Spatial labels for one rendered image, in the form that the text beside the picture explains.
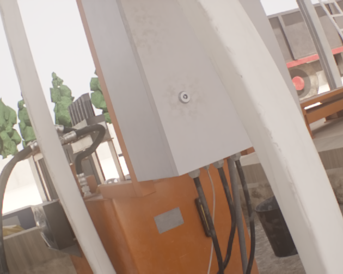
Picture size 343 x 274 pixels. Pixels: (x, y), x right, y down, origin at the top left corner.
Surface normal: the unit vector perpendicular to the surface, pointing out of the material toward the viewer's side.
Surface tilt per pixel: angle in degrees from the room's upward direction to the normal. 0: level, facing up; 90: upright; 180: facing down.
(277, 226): 99
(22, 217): 90
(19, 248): 90
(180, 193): 90
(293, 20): 90
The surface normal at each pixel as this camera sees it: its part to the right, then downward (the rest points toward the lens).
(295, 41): -0.11, 0.04
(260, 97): 0.37, -0.29
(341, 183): -0.85, 0.20
